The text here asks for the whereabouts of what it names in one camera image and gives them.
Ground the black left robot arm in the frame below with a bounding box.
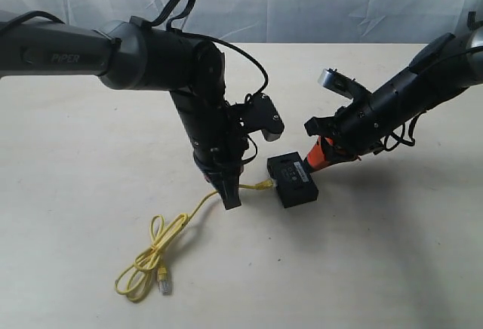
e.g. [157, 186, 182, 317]
[1, 11, 248, 209]

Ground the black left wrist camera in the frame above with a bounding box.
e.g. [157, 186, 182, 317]
[235, 93, 285, 142]

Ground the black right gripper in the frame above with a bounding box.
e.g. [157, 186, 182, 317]
[303, 91, 389, 173]

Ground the black network switch box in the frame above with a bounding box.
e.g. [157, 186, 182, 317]
[266, 152, 318, 208]

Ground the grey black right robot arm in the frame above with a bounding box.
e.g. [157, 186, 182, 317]
[303, 11, 482, 173]

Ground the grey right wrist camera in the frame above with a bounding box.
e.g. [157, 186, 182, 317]
[318, 69, 371, 100]

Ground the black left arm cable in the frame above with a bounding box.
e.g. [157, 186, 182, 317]
[0, 0, 269, 164]

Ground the yellow ethernet cable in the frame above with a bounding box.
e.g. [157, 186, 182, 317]
[114, 179, 278, 303]

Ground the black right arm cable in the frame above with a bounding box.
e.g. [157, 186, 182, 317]
[380, 11, 483, 152]

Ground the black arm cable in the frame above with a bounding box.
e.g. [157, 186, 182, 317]
[380, 11, 483, 152]
[0, 0, 269, 164]

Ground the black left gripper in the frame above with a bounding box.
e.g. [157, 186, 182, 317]
[192, 102, 249, 210]

